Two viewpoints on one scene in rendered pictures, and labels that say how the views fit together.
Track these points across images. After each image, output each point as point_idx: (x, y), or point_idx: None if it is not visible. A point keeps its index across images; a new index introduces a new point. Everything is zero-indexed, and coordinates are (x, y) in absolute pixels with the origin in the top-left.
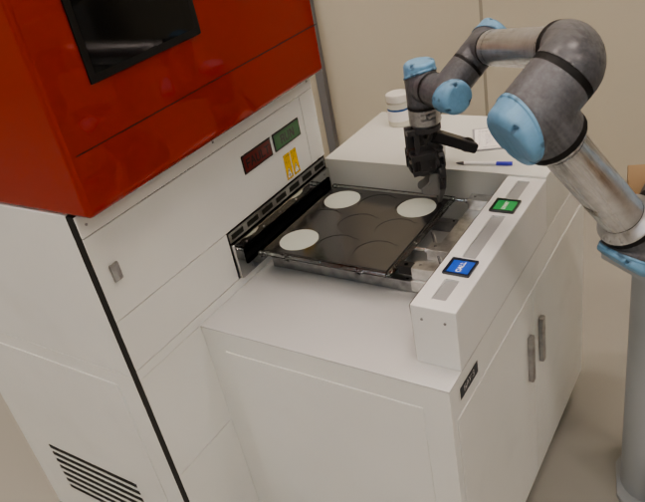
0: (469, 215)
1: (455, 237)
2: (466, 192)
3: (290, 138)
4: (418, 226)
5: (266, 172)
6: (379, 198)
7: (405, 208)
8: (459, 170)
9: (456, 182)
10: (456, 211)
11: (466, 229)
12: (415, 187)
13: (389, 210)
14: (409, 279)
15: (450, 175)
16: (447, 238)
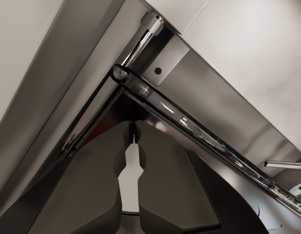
0: (219, 41)
1: (299, 112)
2: (101, 11)
3: None
4: (235, 188)
5: None
6: None
7: (132, 198)
8: (43, 46)
9: (65, 54)
10: (94, 43)
11: (286, 76)
12: (9, 162)
13: (127, 222)
14: None
15: (35, 89)
16: (289, 129)
